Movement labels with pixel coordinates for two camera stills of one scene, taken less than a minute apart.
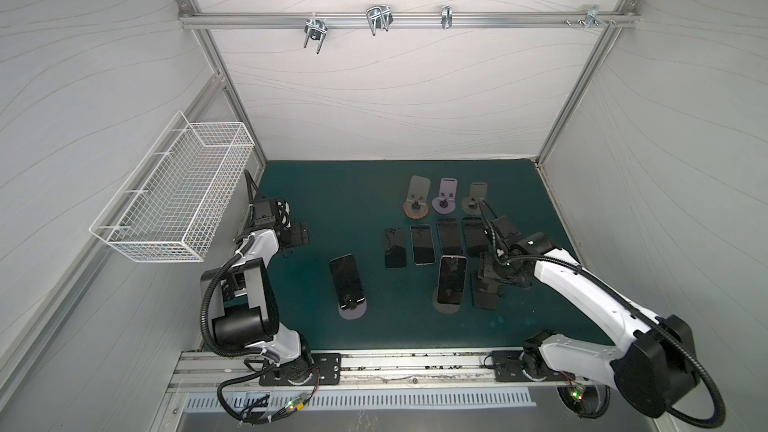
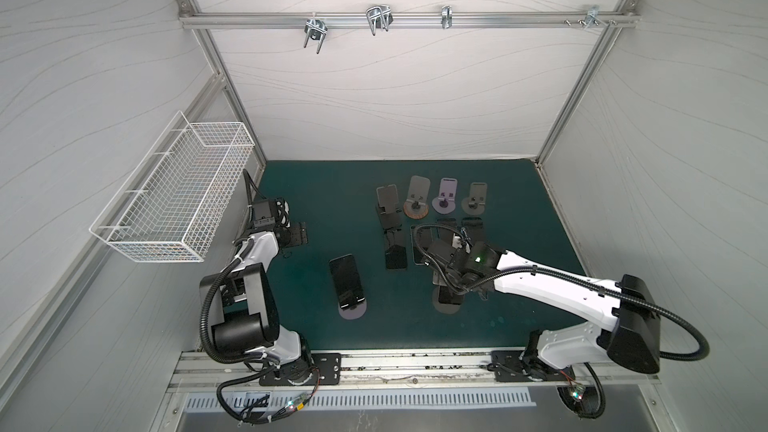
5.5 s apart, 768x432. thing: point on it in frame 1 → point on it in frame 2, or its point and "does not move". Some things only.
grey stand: [443, 307] does not move
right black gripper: [488, 279] → [447, 279]
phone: [450, 240] does not move
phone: [349, 286] does not move
